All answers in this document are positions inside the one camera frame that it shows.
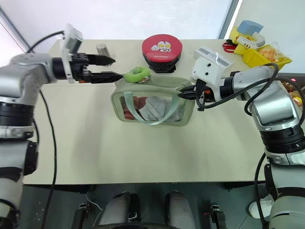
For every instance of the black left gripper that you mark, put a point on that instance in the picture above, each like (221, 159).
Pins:
(78, 68)

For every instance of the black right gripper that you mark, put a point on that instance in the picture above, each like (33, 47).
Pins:
(208, 94)

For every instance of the green clear-front zip pouch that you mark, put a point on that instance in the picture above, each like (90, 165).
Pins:
(152, 91)

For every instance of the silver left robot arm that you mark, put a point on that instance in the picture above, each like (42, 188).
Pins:
(26, 71)

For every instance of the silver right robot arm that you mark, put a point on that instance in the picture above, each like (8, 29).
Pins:
(271, 100)

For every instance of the grey cloth in pouch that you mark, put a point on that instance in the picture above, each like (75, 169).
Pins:
(155, 109)

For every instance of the red item in pouch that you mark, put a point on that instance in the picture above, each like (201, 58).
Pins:
(129, 114)

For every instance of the clear glass cup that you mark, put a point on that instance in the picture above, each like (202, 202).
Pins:
(102, 49)

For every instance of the red-lidded round black case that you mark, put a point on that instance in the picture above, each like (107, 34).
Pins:
(162, 47)

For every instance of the yellow plastic bin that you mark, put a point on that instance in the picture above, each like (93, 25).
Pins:
(234, 33)
(255, 58)

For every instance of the white tube with orange print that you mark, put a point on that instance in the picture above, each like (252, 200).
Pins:
(245, 41)

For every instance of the small white box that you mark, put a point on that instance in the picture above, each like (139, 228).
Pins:
(259, 39)

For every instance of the blue foam block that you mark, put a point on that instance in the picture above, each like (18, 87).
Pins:
(249, 27)

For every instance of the clear bag of orange snacks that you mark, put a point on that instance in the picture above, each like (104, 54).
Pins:
(271, 52)

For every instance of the orange packaged snacks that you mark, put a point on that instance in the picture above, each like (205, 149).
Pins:
(294, 94)

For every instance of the grey robot leg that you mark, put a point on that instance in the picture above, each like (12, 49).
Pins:
(178, 207)
(116, 210)

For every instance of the white object on floor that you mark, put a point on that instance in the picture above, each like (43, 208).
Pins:
(264, 202)

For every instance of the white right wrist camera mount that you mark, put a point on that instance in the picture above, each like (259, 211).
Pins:
(207, 70)

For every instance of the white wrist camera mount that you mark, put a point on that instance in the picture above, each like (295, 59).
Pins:
(69, 45)
(207, 70)

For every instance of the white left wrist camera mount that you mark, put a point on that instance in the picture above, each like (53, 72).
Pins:
(69, 45)

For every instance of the dark grey window post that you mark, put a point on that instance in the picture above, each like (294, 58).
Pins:
(228, 19)
(14, 31)

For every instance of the black floor bracket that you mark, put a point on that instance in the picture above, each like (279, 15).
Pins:
(218, 214)
(81, 213)

